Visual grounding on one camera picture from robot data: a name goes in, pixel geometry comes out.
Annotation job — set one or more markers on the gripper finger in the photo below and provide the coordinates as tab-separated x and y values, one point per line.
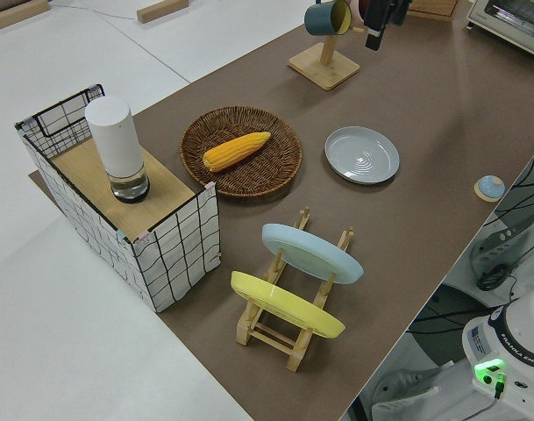
375	22
398	11

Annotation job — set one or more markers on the gray plate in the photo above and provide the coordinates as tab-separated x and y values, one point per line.
358	153

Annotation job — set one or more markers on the light blue plate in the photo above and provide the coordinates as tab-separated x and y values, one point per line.
310	252

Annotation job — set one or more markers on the yellow plate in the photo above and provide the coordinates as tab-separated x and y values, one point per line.
284	302

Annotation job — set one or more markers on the wooden plate rack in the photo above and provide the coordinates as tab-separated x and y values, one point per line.
298	355

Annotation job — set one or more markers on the pink mug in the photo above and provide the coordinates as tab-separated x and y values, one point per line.
358	11

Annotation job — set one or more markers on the large wooden box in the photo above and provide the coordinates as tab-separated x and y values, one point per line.
433	6

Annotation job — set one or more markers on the dark teal mug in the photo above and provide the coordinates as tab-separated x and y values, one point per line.
319	19

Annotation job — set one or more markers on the wooden mug tree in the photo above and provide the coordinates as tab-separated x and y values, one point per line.
323	70

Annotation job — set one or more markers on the white toaster oven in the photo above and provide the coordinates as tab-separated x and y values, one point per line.
512	26

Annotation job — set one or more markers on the yellow corn cob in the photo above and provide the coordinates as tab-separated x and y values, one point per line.
236	151

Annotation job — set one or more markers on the brown wicker basket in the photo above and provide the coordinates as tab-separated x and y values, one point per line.
258	175

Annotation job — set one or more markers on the blue call bell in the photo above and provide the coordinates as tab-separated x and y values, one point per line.
490	186

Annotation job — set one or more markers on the large brown table mat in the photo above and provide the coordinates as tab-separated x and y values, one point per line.
402	219

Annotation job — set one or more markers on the wooden block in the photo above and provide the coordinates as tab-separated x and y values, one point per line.
16	13
161	9

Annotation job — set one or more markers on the grid-patterned box with wooden top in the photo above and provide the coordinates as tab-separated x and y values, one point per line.
174	254

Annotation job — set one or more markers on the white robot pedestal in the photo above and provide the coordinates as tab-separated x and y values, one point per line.
407	390

